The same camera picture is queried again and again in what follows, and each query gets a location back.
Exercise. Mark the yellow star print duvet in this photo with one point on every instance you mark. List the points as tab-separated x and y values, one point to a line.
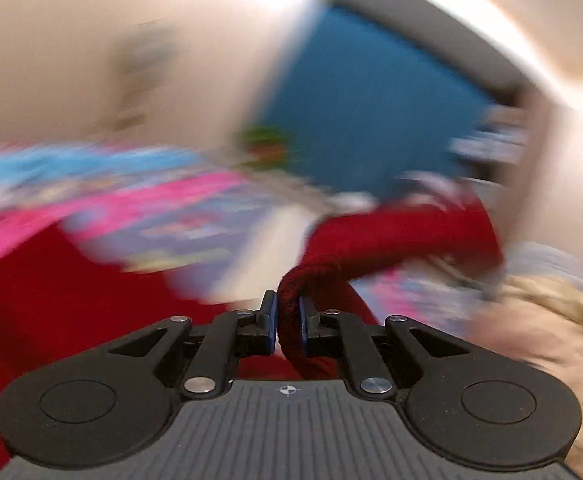
561	340

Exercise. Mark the blue curtain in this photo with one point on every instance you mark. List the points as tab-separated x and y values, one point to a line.
371	105

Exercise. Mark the dark red knit sweater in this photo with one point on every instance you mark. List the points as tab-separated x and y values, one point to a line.
406	245

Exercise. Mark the wooden shelf unit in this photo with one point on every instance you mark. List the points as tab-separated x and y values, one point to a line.
496	135

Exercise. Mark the floral striped bedsheet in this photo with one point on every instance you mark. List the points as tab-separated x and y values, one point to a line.
181	205

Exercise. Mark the grey blanket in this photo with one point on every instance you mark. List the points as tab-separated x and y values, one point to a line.
546	260

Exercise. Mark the potted green plant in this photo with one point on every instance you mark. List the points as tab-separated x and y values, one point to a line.
266	145

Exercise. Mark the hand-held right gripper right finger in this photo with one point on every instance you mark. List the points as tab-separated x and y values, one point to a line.
304	327

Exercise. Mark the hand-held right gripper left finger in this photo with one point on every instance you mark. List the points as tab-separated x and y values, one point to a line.
271	320

